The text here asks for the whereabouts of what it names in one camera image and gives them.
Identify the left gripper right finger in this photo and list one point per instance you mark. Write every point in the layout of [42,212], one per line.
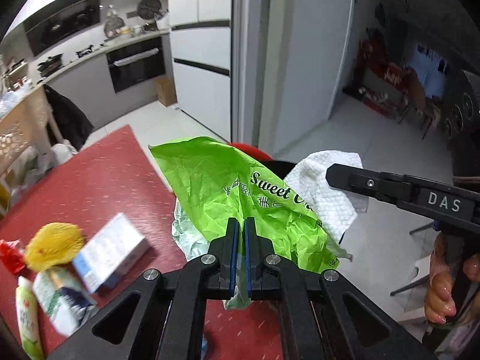
[322,316]

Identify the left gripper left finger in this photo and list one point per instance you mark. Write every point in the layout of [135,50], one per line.
[160,315]

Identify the white blue carton box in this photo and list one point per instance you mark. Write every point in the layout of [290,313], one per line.
[110,254]

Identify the white green-capped detergent bottle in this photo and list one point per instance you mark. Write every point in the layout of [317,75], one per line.
[62,298]

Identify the white paper towel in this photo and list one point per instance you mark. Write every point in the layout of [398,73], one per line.
[337,210]

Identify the yellow foam fruit net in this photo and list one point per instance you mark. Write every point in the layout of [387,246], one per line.
[53,245]

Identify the tall green white spray can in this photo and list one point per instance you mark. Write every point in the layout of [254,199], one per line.
[27,318]

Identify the green plastic bag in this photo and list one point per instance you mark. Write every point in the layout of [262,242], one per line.
[214,182]

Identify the red wrapper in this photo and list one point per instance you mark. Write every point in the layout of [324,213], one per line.
[12,256]

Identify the black trash bin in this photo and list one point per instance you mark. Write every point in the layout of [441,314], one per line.
[280,168]

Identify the person right hand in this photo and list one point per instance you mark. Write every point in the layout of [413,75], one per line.
[439,303]

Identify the red decorated rack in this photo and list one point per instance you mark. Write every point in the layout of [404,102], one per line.
[379,83]

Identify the red stool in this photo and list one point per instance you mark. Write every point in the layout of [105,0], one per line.
[253,152]

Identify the black jacket on chair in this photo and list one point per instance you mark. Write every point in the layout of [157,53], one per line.
[72,122]

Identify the cardboard box on floor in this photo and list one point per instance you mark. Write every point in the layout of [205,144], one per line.
[165,90]

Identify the beige perforated chair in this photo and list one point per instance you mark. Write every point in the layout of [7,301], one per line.
[25,125]

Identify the black built-in oven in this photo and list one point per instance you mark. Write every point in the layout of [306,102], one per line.
[138,62]

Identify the white refrigerator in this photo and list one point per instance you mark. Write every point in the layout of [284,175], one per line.
[201,49]

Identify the black range hood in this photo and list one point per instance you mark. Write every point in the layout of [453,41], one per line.
[45,33]

